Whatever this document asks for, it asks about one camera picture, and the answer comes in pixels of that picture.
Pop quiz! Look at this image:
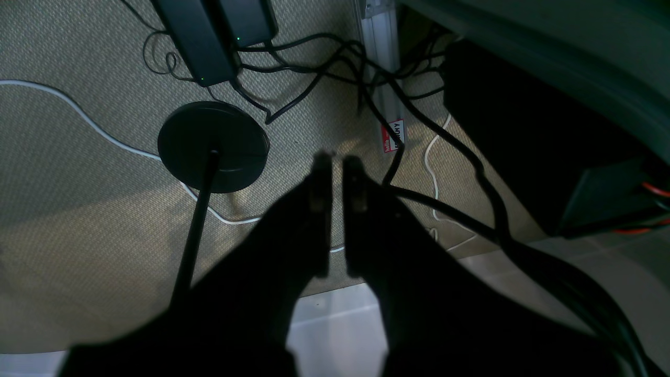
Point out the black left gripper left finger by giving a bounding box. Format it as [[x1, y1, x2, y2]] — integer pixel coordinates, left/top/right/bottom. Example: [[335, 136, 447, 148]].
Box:
[[58, 152, 333, 376]]

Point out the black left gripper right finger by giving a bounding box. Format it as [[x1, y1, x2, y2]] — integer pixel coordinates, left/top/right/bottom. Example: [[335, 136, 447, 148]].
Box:
[[343, 157, 622, 376]]

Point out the black round stand base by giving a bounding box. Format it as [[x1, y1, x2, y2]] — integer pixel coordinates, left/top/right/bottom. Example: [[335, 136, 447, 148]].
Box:
[[157, 101, 270, 193]]

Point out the black box under table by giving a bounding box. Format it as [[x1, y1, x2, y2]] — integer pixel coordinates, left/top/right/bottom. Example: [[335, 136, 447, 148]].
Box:
[[439, 40, 668, 238]]

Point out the aluminium table leg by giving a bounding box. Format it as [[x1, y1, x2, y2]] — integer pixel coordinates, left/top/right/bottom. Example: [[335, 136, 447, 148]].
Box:
[[353, 1, 406, 143]]

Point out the black power adapter brick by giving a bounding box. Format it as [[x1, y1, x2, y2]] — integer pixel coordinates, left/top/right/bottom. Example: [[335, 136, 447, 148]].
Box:
[[151, 1, 241, 87]]

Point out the black cable bundle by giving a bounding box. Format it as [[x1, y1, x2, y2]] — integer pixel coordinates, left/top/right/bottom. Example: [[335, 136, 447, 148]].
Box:
[[230, 31, 660, 377]]

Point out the white cable on carpet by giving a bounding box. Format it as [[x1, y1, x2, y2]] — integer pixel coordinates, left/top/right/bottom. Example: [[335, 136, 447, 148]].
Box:
[[0, 80, 346, 254]]

